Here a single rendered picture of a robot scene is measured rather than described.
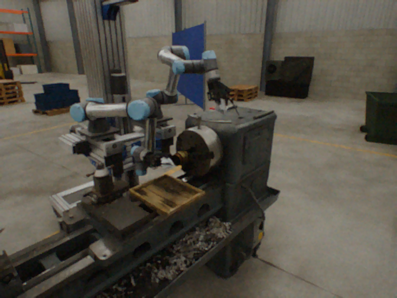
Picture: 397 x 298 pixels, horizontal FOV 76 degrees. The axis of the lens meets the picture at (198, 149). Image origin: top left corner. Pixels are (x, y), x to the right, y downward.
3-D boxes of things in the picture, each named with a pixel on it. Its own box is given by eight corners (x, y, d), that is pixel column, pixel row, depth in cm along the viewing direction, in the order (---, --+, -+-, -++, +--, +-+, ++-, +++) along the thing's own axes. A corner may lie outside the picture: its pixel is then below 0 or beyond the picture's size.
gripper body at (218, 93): (208, 102, 146) (203, 81, 144) (217, 100, 152) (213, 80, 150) (218, 99, 140) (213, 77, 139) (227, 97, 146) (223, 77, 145)
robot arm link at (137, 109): (85, 117, 175) (157, 115, 161) (69, 123, 162) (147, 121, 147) (80, 100, 171) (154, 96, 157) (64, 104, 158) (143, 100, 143)
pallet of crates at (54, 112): (69, 106, 834) (64, 81, 806) (85, 108, 800) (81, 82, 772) (32, 113, 735) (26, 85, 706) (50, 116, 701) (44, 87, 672)
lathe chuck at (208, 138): (183, 161, 185) (185, 120, 172) (217, 179, 167) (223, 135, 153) (174, 165, 179) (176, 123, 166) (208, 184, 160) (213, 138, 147)
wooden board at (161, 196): (166, 178, 177) (165, 172, 175) (205, 197, 154) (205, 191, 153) (129, 195, 156) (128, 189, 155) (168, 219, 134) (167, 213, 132)
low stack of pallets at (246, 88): (238, 94, 1040) (238, 84, 1024) (258, 97, 997) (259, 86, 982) (224, 99, 942) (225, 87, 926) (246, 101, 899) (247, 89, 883)
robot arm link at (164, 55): (150, 44, 177) (176, 58, 139) (166, 44, 181) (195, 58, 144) (151, 61, 183) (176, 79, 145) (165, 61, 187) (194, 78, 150)
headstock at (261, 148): (227, 145, 239) (229, 104, 224) (274, 159, 209) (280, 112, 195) (182, 165, 198) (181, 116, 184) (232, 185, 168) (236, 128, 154)
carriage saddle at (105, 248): (109, 198, 153) (108, 189, 151) (159, 233, 124) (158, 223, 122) (57, 221, 132) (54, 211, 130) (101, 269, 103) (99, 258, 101)
